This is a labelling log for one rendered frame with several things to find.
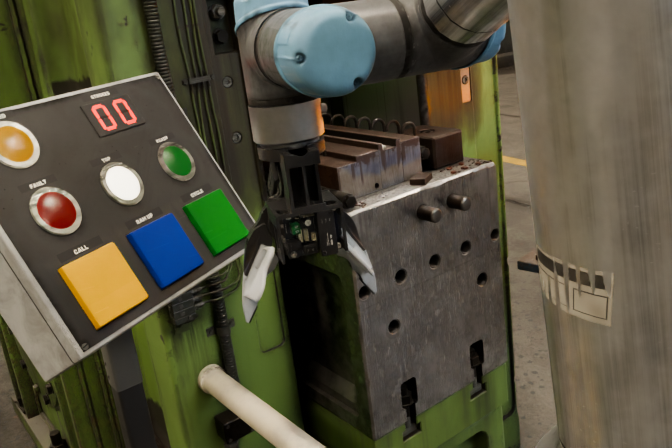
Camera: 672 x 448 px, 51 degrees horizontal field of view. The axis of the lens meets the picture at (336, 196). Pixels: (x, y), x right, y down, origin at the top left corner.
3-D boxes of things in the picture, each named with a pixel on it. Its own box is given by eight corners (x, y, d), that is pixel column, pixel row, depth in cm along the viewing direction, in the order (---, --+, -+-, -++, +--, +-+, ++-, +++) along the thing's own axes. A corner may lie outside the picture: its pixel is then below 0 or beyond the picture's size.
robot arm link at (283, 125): (243, 102, 76) (316, 90, 77) (249, 143, 77) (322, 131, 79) (253, 111, 69) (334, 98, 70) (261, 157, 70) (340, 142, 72)
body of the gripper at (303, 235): (280, 271, 72) (262, 157, 69) (266, 245, 80) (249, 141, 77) (352, 256, 74) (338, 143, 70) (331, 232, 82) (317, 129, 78)
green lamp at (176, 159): (201, 174, 93) (195, 142, 92) (168, 183, 91) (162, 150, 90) (190, 171, 96) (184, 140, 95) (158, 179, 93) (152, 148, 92)
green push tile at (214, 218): (251, 233, 95) (220, 187, 95) (217, 254, 90) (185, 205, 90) (242, 239, 96) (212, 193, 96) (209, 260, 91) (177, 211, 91)
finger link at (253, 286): (229, 330, 74) (269, 253, 73) (223, 308, 79) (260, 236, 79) (256, 340, 75) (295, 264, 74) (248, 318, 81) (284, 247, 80)
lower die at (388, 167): (422, 175, 136) (418, 132, 134) (341, 203, 125) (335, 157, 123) (300, 151, 169) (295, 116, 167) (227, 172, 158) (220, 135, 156)
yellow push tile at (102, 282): (150, 296, 79) (113, 240, 79) (101, 327, 73) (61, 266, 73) (141, 302, 80) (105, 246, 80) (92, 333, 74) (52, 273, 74)
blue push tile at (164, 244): (205, 262, 87) (172, 211, 87) (165, 287, 81) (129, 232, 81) (197, 268, 88) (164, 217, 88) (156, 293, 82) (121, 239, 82)
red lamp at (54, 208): (86, 226, 77) (77, 188, 76) (43, 238, 74) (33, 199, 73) (77, 220, 79) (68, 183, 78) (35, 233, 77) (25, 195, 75)
